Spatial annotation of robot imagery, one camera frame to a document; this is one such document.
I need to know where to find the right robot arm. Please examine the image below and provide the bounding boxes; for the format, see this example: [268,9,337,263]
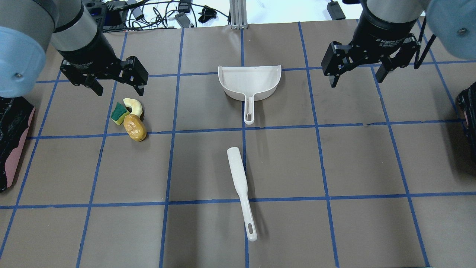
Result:
[321,0,476,87]

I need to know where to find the brown potato toy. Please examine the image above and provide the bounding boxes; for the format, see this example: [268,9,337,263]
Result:
[123,114,147,142]

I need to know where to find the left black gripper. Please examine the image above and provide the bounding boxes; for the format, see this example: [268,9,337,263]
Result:
[59,35,149,96]

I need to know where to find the green yellow sponge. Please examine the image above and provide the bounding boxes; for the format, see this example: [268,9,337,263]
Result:
[110,102,130,125]

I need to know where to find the black binder clip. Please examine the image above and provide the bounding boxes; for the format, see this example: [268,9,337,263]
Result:
[197,5,218,23]

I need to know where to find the black power adapter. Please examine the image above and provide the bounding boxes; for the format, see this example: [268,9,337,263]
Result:
[326,0,346,20]

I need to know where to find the aluminium frame post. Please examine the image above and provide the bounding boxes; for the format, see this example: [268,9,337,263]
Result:
[229,0,248,29]

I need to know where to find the white plastic dustpan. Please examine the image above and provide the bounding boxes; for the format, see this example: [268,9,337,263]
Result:
[218,65,282,125]

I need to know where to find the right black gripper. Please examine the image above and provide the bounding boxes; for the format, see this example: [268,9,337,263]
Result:
[321,10,421,88]

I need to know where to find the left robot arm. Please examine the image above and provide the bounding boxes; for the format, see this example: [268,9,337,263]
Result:
[0,0,149,98]

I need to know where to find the white hand brush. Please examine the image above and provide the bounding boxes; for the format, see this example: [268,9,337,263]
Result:
[227,147,257,242]

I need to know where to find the pale yellow curved toy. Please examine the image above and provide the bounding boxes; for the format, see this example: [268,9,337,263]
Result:
[123,98,143,118]

